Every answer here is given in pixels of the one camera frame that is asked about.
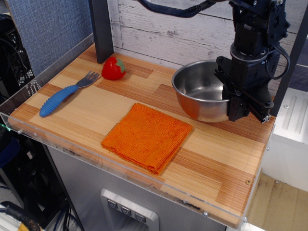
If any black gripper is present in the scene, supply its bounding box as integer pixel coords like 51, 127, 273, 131
215, 51, 280, 123

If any stainless steel pot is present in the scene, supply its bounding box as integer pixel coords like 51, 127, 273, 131
172, 60, 229, 123

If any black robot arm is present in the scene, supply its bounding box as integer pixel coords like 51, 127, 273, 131
215, 0, 290, 123

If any orange folded cloth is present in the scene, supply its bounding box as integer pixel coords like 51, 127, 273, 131
101, 103, 193, 175

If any red toy strawberry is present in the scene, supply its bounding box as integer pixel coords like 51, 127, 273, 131
102, 57, 126, 80

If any silver control panel with buttons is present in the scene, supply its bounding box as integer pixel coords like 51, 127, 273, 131
100, 188, 159, 231

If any dark grey right post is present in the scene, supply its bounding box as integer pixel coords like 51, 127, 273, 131
270, 0, 308, 116

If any dark grey post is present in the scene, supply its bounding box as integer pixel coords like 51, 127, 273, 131
270, 0, 308, 116
88, 0, 114, 64

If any black braided cable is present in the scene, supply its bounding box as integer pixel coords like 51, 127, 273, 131
138, 0, 231, 19

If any dark grey left post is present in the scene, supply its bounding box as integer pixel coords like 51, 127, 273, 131
88, 0, 114, 64

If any blue handled metal fork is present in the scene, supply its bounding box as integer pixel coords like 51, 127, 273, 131
39, 71, 100, 117

